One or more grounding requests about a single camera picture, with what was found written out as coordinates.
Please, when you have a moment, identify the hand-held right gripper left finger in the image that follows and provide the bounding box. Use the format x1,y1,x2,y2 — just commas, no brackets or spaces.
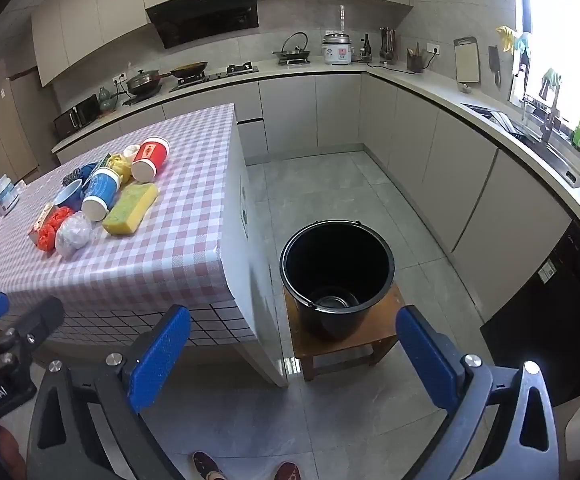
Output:
26,304,192,480

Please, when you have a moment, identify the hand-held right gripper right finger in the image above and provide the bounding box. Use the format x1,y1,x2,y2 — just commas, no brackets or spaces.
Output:
395,305,561,480

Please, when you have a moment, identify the black plastic bucket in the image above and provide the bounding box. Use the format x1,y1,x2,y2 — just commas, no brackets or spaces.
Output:
279,219,395,340

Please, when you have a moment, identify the red mesh bag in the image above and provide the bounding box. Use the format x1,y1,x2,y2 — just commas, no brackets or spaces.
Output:
37,206,73,253

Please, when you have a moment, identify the white plastic bag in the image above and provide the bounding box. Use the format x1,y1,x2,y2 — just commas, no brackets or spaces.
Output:
54,211,93,260

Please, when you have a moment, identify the red beige packet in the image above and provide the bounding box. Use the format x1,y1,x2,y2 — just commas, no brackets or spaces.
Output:
27,203,55,246

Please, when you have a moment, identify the blue white paper cup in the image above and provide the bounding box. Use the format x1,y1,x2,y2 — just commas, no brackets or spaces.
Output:
80,167,122,222

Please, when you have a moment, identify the yellow green sponge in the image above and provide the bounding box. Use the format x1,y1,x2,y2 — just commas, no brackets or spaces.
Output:
102,182,159,237

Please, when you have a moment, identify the yellow cloth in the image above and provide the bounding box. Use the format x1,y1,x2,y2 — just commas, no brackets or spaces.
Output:
106,154,133,183

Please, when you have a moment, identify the red paper cup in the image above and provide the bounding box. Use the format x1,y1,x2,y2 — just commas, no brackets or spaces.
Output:
130,139,171,183

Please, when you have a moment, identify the person's left hand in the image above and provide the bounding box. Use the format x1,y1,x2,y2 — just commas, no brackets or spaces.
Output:
0,425,26,480

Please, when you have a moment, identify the wooden stool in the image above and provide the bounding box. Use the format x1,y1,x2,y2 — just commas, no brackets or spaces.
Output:
285,282,405,382

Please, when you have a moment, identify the person's left shoe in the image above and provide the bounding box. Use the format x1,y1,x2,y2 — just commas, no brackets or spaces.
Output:
192,450,225,480

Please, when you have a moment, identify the checkered table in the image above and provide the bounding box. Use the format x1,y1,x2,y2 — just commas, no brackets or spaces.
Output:
0,103,261,356

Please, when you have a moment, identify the black built-in dishwasher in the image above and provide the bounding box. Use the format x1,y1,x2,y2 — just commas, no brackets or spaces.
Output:
480,220,580,406

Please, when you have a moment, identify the black toaster oven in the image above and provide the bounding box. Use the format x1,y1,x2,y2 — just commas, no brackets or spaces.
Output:
52,94,100,138

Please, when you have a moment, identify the kitchen counter with base cabinets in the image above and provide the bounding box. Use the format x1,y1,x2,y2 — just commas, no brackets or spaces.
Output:
51,57,580,321

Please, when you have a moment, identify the black induction cooker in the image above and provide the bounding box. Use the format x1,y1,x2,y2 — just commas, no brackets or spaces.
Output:
121,91,163,107

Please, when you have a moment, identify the kitchen sink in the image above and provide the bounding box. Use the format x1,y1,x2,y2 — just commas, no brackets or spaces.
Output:
520,120,580,188

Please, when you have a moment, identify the dish drain rack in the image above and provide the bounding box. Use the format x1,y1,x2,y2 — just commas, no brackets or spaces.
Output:
462,102,526,136

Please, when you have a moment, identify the dark pan with lid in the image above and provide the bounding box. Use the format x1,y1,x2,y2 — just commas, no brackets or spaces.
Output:
126,69,173,97

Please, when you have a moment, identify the metal sink faucet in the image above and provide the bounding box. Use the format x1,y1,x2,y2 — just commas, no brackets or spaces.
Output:
522,92,561,146

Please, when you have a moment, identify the black wok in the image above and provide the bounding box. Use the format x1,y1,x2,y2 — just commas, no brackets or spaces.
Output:
170,61,209,80

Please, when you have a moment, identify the black gas stove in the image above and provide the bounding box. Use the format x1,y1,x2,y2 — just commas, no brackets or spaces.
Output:
169,62,261,93

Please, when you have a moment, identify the dark utensil holder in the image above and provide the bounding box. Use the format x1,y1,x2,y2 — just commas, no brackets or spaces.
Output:
406,42,425,73

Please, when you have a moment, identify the beige cutting board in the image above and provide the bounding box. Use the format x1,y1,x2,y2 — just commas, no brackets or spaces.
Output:
453,36,481,84

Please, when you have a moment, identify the black cleaver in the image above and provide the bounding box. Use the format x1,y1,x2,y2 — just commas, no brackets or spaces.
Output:
488,45,502,91

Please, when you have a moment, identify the green rubber glove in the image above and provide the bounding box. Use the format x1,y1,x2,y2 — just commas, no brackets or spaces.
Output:
540,67,562,98

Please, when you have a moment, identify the white rice cooker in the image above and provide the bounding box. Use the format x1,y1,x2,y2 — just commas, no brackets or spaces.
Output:
322,30,355,65

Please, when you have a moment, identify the yellow rubber glove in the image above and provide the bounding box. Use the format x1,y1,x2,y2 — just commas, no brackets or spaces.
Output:
496,25,516,53

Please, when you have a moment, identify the black range hood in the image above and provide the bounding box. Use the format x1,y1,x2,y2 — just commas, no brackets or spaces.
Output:
146,0,259,50

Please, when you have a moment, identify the kitchen window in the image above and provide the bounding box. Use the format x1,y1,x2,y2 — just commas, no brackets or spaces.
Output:
510,0,580,161

